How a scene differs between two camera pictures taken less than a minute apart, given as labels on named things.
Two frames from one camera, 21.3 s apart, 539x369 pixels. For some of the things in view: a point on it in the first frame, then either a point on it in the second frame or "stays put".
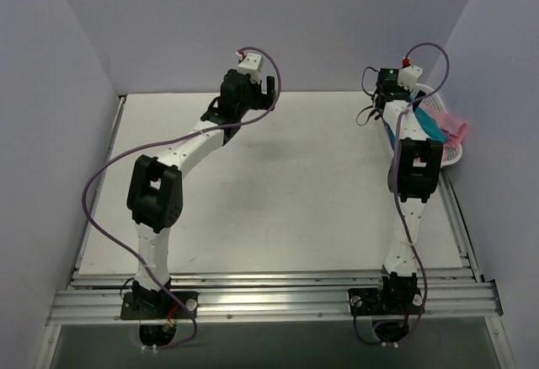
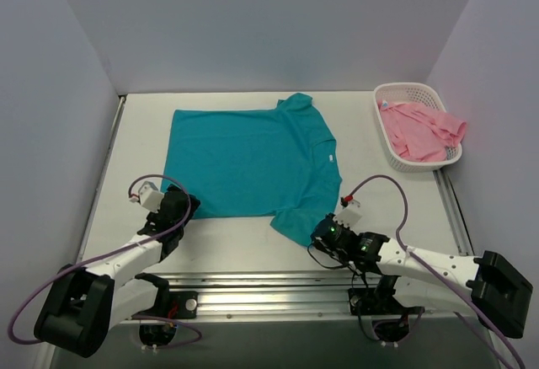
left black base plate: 156,305 stays put
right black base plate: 385,302 stays put
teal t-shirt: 428,122 -> 278,163
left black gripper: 261,92 -> 185,202
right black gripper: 398,92 -> 317,236
